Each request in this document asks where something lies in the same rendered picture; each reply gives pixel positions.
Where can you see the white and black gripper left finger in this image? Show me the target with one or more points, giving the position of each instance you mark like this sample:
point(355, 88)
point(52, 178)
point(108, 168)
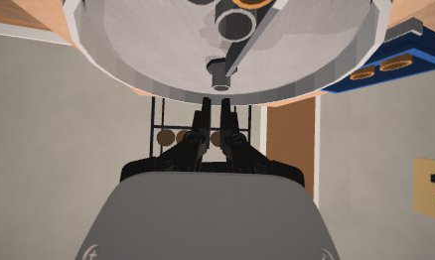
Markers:
point(186, 156)

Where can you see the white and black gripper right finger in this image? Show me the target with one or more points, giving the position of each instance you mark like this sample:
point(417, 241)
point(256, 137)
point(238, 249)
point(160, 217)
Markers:
point(242, 158)

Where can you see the bronze bushing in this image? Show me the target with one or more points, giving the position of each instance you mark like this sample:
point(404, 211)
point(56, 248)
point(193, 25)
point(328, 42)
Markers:
point(251, 4)
point(388, 65)
point(367, 71)

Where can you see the grey metal bushing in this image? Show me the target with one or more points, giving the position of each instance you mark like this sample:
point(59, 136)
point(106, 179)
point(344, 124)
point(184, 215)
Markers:
point(234, 27)
point(201, 4)
point(220, 81)

